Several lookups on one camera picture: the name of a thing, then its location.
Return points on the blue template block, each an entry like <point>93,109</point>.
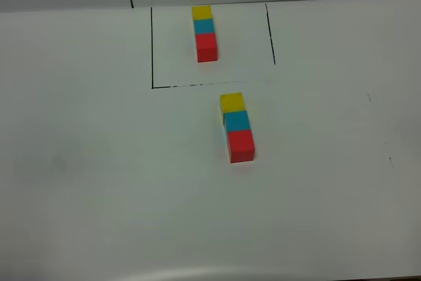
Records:
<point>204,26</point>

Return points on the yellow template block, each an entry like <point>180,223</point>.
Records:
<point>202,12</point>

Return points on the red template block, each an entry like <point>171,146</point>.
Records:
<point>206,47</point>

